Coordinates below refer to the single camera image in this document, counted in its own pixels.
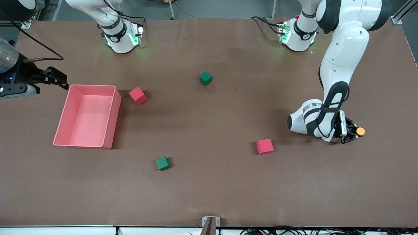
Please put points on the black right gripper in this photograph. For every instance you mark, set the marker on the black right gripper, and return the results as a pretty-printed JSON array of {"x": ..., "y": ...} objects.
[{"x": 26, "y": 73}]

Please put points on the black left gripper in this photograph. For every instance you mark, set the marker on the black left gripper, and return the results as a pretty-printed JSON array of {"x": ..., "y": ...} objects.
[{"x": 350, "y": 125}]

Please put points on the orange push button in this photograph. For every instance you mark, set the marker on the orange push button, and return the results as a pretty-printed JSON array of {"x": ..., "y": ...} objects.
[{"x": 360, "y": 131}]

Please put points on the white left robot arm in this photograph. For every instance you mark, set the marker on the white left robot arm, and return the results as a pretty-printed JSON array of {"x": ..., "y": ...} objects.
[{"x": 343, "y": 55}]

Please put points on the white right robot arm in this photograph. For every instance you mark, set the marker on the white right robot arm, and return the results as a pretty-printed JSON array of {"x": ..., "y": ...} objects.
[{"x": 117, "y": 36}]

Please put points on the pink plastic bin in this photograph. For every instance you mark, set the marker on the pink plastic bin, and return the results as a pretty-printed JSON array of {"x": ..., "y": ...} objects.
[{"x": 85, "y": 117}]

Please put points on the pink cube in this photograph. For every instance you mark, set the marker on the pink cube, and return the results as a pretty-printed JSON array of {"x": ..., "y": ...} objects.
[
  {"x": 265, "y": 146},
  {"x": 137, "y": 95}
]

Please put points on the large table cover sheet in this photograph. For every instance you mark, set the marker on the large table cover sheet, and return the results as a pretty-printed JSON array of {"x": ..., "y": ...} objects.
[{"x": 228, "y": 182}]

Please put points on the green cube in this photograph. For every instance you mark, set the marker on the green cube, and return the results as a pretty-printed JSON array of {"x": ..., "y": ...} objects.
[
  {"x": 162, "y": 163},
  {"x": 205, "y": 78}
]

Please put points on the grey metal frame post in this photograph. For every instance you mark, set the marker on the grey metal frame post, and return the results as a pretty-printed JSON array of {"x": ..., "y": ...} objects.
[
  {"x": 171, "y": 9},
  {"x": 274, "y": 8}
]

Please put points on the white table edge rail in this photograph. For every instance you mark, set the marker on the white table edge rail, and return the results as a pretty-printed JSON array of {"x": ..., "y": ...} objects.
[{"x": 65, "y": 230}]

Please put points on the metal table edge bracket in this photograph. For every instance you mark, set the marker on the metal table edge bracket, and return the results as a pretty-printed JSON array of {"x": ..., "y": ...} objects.
[{"x": 218, "y": 222}]

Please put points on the brown mounting post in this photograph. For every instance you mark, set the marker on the brown mounting post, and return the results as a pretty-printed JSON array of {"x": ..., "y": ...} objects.
[{"x": 209, "y": 227}]

